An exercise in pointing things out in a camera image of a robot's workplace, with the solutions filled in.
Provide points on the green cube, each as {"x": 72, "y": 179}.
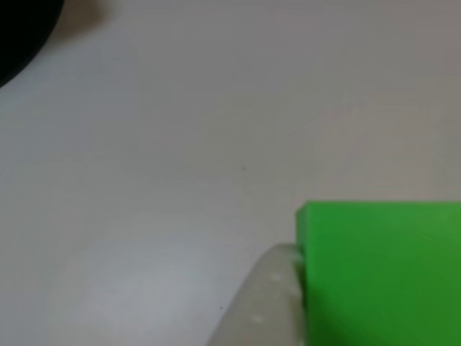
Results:
{"x": 378, "y": 274}

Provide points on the black object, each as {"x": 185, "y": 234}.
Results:
{"x": 21, "y": 32}

